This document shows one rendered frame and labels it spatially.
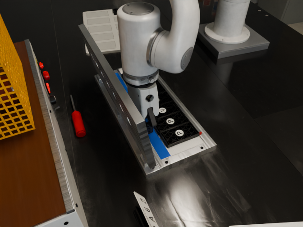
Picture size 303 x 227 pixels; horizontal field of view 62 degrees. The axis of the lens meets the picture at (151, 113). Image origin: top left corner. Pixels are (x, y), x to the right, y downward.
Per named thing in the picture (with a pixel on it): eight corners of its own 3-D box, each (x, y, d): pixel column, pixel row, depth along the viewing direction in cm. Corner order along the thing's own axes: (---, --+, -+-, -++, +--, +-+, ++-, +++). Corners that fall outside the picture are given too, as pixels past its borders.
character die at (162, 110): (180, 113, 76) (181, 110, 75) (150, 123, 73) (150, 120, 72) (172, 103, 79) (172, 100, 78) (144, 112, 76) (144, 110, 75)
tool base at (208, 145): (215, 149, 69) (218, 141, 66) (146, 179, 63) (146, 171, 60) (147, 65, 97) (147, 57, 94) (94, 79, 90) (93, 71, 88)
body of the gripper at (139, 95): (165, 81, 57) (163, 115, 65) (146, 58, 63) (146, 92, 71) (134, 90, 55) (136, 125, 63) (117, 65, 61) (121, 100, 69)
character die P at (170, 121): (189, 124, 73) (189, 121, 72) (158, 135, 70) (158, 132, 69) (180, 113, 76) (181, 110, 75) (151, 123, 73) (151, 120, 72)
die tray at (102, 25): (151, 47, 106) (151, 46, 105) (86, 56, 102) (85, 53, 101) (135, 8, 133) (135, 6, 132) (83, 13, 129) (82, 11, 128)
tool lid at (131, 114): (144, 120, 47) (135, 124, 47) (157, 169, 62) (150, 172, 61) (83, 23, 75) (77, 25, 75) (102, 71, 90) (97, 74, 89)
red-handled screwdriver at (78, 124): (87, 136, 72) (85, 130, 70) (77, 139, 71) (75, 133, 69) (75, 97, 84) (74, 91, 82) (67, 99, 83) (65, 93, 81)
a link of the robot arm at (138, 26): (168, 63, 58) (135, 52, 62) (172, 6, 49) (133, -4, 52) (149, 83, 53) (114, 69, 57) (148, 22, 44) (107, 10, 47)
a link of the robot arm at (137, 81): (166, 72, 56) (165, 83, 58) (149, 52, 61) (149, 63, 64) (130, 82, 53) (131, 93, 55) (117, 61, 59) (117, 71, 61)
